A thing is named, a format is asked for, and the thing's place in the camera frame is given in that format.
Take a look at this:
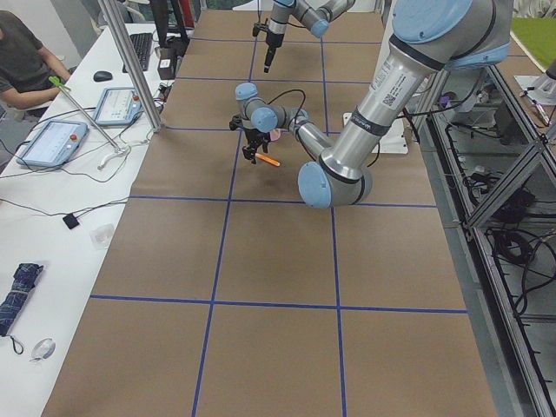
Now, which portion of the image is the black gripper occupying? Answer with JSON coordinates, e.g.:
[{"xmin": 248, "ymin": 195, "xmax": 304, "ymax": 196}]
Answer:
[
  {"xmin": 263, "ymin": 30, "xmax": 284, "ymax": 73},
  {"xmin": 242, "ymin": 129, "xmax": 270, "ymax": 164}
]

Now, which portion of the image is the orange marker pen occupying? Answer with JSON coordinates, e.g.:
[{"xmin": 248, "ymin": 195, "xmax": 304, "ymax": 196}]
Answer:
[{"xmin": 255, "ymin": 153, "xmax": 281, "ymax": 167}]

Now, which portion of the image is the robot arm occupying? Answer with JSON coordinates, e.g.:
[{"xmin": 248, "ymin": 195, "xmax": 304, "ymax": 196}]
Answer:
[
  {"xmin": 229, "ymin": 1, "xmax": 513, "ymax": 209},
  {"xmin": 253, "ymin": 0, "xmax": 354, "ymax": 73}
]

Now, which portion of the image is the small brown box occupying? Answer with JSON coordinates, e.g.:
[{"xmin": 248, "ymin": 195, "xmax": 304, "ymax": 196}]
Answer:
[{"xmin": 156, "ymin": 47, "xmax": 177, "ymax": 80}]

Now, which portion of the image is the black keyboard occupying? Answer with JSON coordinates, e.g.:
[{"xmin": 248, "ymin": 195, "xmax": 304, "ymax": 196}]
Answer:
[{"xmin": 129, "ymin": 32, "xmax": 153, "ymax": 71}]

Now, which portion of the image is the thin metal rod stand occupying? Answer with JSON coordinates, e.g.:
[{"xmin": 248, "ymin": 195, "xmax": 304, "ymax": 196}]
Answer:
[{"xmin": 49, "ymin": 76, "xmax": 131, "ymax": 170}]

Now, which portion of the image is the teach pendant far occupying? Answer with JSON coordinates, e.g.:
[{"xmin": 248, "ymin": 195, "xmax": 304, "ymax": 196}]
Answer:
[{"xmin": 93, "ymin": 87, "xmax": 142, "ymax": 127}]

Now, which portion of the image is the teach pendant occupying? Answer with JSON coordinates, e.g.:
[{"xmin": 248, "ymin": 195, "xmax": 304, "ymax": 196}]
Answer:
[
  {"xmin": 93, "ymin": 87, "xmax": 142, "ymax": 127},
  {"xmin": 16, "ymin": 120, "xmax": 89, "ymax": 168}
]

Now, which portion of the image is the black computer mouse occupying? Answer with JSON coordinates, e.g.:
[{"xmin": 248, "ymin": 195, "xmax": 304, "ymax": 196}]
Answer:
[{"xmin": 93, "ymin": 70, "xmax": 113, "ymax": 83}]

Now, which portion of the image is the clear plastic cup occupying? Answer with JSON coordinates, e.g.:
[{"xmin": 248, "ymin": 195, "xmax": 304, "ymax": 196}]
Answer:
[{"xmin": 89, "ymin": 223, "xmax": 115, "ymax": 250}]

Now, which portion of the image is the small black puck device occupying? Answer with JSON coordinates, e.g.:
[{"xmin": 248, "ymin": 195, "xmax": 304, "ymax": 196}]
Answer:
[{"xmin": 63, "ymin": 213, "xmax": 80, "ymax": 229}]

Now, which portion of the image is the teach pendant near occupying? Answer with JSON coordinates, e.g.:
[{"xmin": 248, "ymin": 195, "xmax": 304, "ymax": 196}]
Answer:
[{"xmin": 16, "ymin": 120, "xmax": 89, "ymax": 168}]

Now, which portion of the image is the seated person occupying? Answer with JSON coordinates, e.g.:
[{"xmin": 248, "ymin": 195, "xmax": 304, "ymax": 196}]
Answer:
[{"xmin": 1, "ymin": 10, "xmax": 70, "ymax": 117}]

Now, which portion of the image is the folded blue umbrella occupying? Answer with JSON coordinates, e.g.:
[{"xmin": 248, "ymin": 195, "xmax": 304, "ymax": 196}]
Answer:
[{"xmin": 1, "ymin": 263, "xmax": 43, "ymax": 355}]

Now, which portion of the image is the clear round object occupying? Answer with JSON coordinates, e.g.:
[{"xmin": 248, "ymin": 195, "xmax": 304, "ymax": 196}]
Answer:
[{"xmin": 30, "ymin": 338, "xmax": 56, "ymax": 362}]

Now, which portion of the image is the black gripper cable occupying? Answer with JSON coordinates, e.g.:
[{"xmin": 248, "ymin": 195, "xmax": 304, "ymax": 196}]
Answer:
[{"xmin": 267, "ymin": 89, "xmax": 308, "ymax": 131}]

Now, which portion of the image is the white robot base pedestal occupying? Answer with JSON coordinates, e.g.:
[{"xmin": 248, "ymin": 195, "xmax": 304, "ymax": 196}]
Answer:
[{"xmin": 342, "ymin": 0, "xmax": 418, "ymax": 154}]

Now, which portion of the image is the aluminium frame post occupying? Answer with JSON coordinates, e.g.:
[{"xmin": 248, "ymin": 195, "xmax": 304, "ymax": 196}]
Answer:
[{"xmin": 98, "ymin": 0, "xmax": 162, "ymax": 133}]

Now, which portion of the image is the aluminium side frame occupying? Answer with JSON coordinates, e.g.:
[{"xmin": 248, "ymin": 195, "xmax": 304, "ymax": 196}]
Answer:
[{"xmin": 434, "ymin": 25, "xmax": 556, "ymax": 417}]

